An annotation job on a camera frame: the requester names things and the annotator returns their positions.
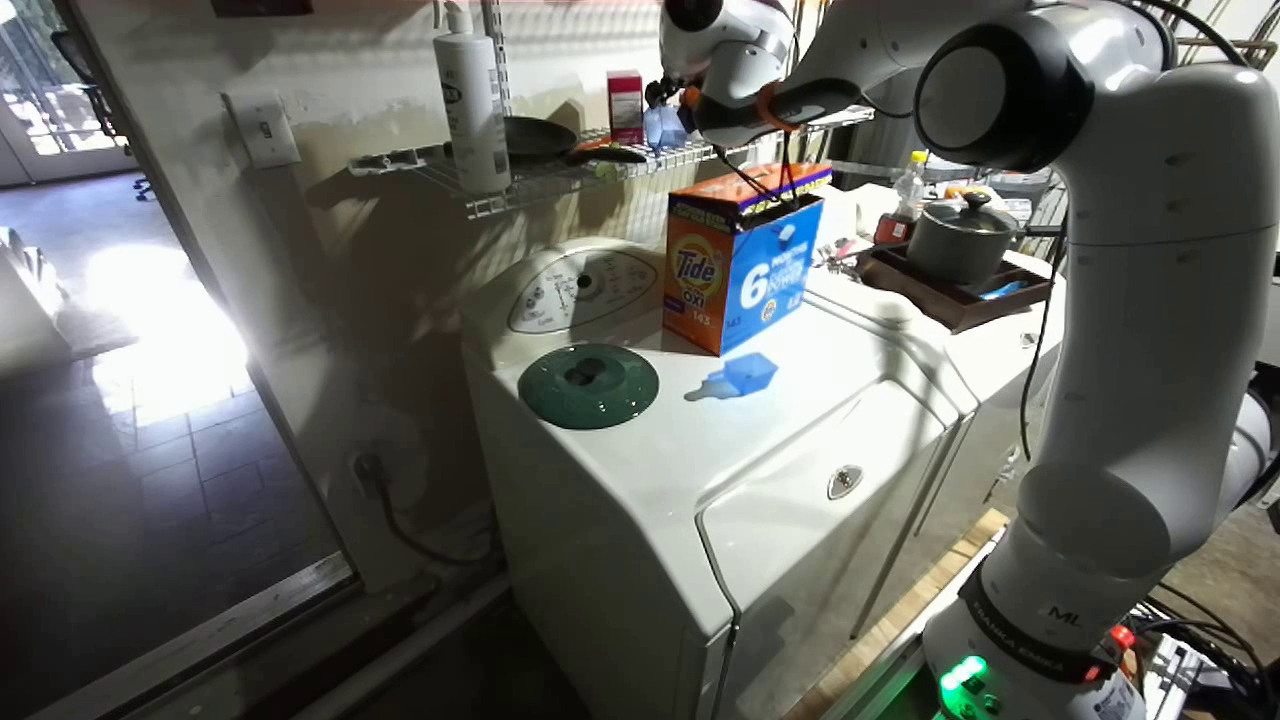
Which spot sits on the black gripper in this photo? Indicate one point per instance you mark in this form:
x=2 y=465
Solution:
x=705 y=111

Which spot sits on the translucent blue measuring scoop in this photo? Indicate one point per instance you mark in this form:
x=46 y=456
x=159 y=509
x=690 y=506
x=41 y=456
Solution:
x=663 y=131

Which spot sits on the opaque blue measuring scoop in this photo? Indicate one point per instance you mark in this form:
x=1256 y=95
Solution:
x=746 y=375

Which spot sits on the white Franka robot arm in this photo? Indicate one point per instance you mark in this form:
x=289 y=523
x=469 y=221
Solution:
x=1160 y=335

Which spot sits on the blue orange washing powder box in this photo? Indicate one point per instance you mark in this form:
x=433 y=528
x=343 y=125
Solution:
x=746 y=280

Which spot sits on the white washing machine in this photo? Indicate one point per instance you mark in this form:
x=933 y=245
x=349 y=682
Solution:
x=625 y=532

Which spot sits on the pink red cleaner package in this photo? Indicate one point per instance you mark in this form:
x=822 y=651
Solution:
x=625 y=107

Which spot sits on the flat multicoloured cloth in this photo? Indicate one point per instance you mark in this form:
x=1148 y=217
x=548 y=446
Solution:
x=610 y=153

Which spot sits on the black frying pan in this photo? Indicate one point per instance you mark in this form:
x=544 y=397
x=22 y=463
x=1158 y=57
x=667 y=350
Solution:
x=542 y=140

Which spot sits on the clear bottle red label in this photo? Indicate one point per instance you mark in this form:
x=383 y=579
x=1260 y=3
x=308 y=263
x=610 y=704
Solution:
x=911 y=183

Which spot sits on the tall white plastic bottle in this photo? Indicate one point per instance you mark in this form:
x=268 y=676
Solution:
x=472 y=107

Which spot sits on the grey pot with lid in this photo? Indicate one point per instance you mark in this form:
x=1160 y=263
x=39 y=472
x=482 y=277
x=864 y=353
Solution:
x=953 y=242

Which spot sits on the round green lid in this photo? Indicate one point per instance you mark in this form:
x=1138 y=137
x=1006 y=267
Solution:
x=586 y=387

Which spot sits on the wooden board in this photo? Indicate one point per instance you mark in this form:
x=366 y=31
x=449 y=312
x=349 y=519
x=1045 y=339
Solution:
x=906 y=613

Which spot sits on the green glowing light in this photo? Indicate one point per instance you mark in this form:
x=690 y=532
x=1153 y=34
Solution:
x=964 y=685

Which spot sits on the glass patio door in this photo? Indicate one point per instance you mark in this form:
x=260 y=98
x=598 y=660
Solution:
x=61 y=120

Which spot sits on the white wall outlet plate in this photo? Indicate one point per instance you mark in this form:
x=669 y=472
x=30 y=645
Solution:
x=264 y=133

